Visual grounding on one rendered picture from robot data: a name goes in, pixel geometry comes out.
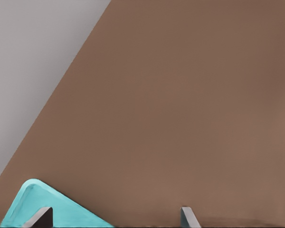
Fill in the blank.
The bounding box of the pale blue-green tray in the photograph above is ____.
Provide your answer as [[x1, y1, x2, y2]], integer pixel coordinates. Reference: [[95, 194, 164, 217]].
[[0, 178, 115, 228]]

